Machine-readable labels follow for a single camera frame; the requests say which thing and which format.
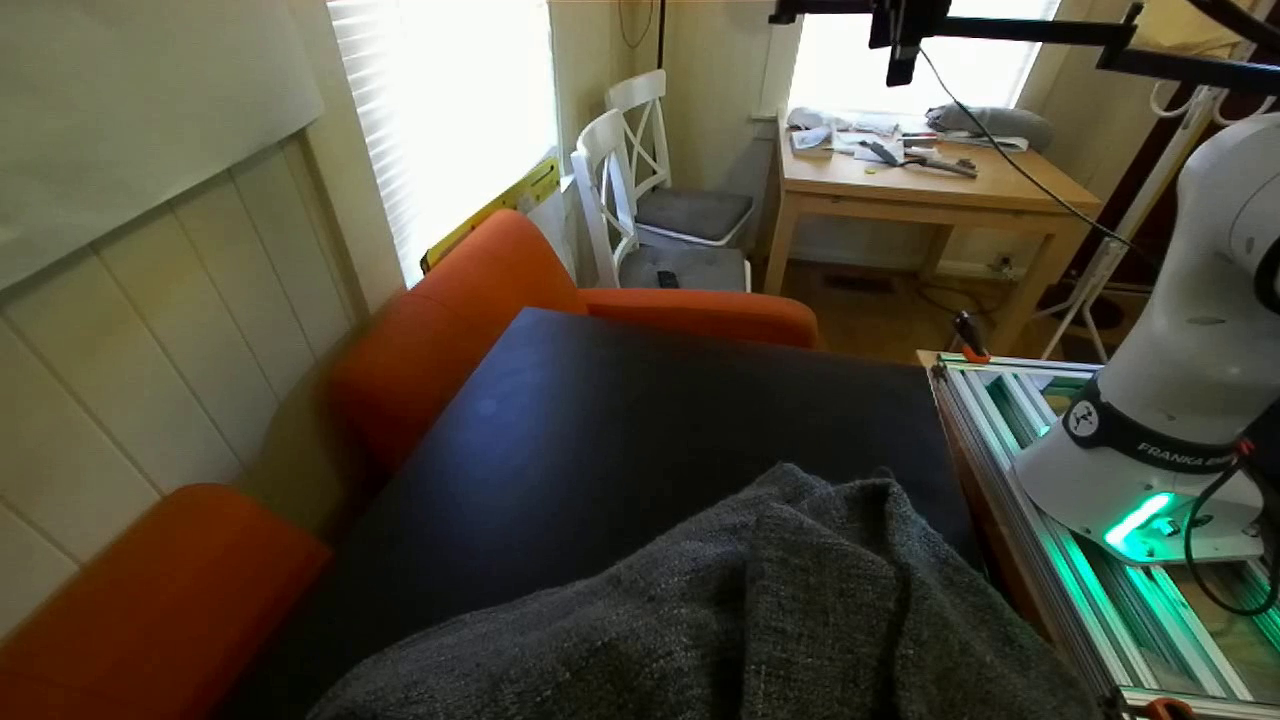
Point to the gray seat cushion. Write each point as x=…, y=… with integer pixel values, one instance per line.
x=686, y=265
x=694, y=209

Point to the yellow flat board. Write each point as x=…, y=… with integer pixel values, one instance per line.
x=494, y=215

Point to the pile of white papers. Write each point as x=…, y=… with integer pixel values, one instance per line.
x=835, y=135

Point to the gray cloth bundle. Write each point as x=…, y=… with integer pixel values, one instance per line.
x=984, y=121

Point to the white tripod stand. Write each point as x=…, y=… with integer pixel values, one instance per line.
x=1132, y=215

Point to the dark hand tool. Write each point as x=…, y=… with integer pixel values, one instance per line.
x=940, y=160

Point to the black overhead camera rig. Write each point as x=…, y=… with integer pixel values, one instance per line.
x=1015, y=28

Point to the light wooden desk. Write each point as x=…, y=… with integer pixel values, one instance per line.
x=933, y=194

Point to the orange bar clamp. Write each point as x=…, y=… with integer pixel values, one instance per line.
x=1163, y=704
x=966, y=336

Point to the gray knitted blanket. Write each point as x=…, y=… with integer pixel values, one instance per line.
x=803, y=612

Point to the white wooden chair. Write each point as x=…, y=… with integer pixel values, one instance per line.
x=601, y=172
x=647, y=102

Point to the white hanging sheet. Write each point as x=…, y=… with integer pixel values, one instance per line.
x=134, y=121

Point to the white window blind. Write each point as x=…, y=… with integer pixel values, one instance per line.
x=452, y=107

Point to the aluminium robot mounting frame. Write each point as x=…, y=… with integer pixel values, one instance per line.
x=993, y=401

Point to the black low table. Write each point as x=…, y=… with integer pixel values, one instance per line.
x=640, y=427

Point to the orange upholstered armchair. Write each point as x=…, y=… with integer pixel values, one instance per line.
x=145, y=600
x=442, y=335

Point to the bright window pane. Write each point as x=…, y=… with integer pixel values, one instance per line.
x=853, y=61

